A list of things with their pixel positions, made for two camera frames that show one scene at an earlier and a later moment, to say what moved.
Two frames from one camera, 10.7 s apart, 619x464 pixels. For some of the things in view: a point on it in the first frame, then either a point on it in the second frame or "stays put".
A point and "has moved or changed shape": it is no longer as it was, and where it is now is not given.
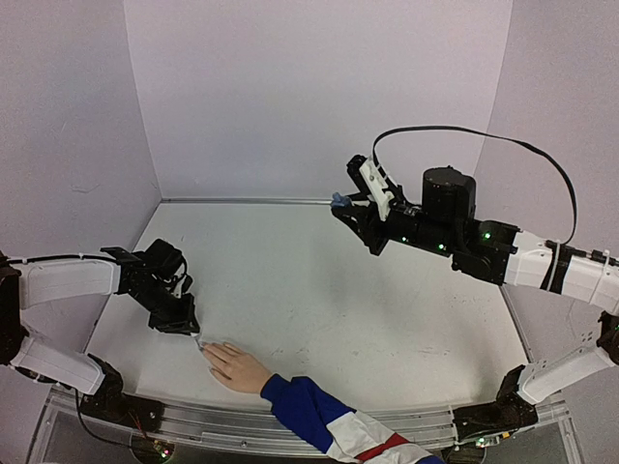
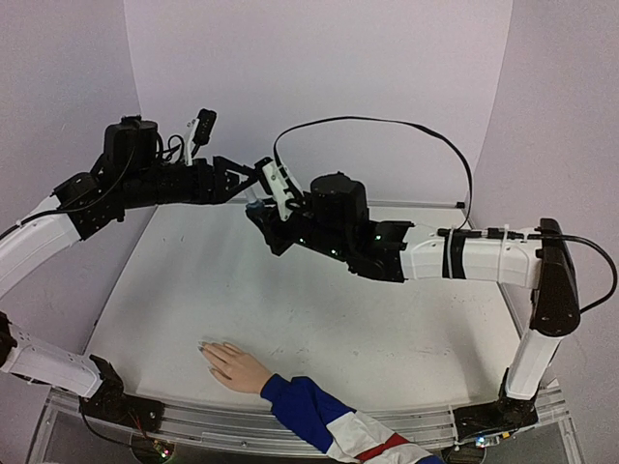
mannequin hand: x=234 y=366 stays put
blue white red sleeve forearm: x=342 y=432 stays put
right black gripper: x=375 y=228 → x=279 y=231
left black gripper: x=183 y=324 → x=221 y=191
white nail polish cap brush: x=198 y=338 → x=250 y=195
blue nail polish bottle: x=340 y=201 has moved or changed shape
